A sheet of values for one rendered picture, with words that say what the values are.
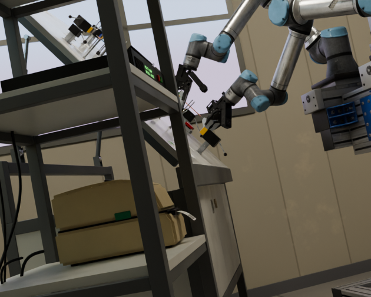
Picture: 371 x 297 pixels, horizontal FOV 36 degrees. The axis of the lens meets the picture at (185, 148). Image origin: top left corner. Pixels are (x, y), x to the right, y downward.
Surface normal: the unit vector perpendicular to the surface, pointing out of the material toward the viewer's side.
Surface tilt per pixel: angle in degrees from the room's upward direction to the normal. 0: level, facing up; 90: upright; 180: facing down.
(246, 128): 90
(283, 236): 90
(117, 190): 90
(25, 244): 90
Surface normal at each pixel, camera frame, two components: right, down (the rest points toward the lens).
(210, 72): 0.24, -0.13
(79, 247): -0.11, -0.06
